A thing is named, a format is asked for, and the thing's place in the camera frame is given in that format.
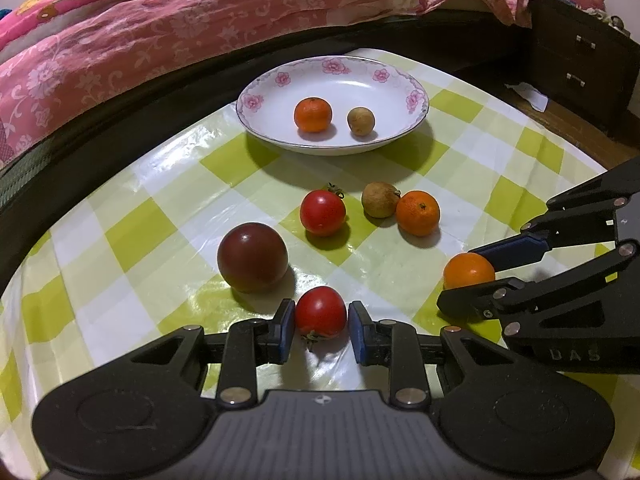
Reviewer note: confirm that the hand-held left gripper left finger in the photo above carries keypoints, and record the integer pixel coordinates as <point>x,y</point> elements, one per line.
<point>286,331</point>

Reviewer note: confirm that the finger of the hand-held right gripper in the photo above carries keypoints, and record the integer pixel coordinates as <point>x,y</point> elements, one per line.
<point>515,250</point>
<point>470,302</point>

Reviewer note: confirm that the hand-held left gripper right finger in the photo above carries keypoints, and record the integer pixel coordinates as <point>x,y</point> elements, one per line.
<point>356,333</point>

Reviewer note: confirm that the smooth orange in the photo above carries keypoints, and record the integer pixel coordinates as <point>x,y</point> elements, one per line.
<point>467,271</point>

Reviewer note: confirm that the red tomato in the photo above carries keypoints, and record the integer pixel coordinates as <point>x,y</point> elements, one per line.
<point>321,312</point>
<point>322,212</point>

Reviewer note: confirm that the dark purple tomato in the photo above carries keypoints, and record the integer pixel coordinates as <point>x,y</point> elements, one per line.
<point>252,257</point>

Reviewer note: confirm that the tangerine with dark stem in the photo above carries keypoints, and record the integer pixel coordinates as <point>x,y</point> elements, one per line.
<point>419,214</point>

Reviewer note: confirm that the brown longan with stem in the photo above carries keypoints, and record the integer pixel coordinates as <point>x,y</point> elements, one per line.
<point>377,200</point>

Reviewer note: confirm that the white floral rim plate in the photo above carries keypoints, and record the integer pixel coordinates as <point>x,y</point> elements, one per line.
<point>330,85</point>

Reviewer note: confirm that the white paper scrap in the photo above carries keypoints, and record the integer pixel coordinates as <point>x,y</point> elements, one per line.
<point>530,94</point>

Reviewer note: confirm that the green checked tablecloth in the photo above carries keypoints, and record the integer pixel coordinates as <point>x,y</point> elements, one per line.
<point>150,240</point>

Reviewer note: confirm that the dark wooden nightstand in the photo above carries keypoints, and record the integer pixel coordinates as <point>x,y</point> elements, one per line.
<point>580,60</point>

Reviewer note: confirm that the small brown longan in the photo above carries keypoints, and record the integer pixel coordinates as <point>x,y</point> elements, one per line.
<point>360,121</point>

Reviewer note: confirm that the small tangerine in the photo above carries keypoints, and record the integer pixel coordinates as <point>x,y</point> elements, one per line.
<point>313,115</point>

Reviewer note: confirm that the pink floral bedsheet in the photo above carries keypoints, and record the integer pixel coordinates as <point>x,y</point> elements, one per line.
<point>175,35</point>

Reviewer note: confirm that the cartoon print quilt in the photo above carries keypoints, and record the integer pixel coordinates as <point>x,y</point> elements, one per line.
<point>45,5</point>

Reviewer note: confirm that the dark bed frame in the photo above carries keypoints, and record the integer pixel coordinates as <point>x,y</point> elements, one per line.
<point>125,130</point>

